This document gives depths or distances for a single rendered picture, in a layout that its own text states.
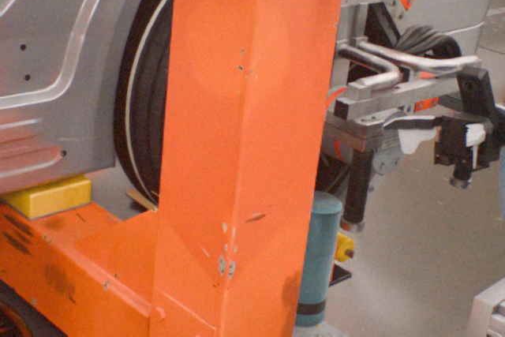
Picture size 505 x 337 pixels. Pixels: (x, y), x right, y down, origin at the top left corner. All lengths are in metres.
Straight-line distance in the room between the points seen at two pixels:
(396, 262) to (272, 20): 2.08
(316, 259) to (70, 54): 0.59
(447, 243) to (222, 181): 2.19
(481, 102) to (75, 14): 0.70
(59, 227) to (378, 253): 1.70
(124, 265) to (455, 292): 1.73
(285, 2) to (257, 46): 0.06
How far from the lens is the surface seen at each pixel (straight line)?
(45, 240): 1.62
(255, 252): 1.26
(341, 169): 2.03
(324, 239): 1.70
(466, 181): 1.84
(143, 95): 1.70
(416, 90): 1.64
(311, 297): 1.76
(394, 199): 3.59
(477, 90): 1.44
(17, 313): 1.75
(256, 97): 1.14
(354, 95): 1.51
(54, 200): 1.69
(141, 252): 1.42
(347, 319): 2.76
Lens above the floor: 1.45
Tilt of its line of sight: 22 degrees down
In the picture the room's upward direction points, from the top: 7 degrees clockwise
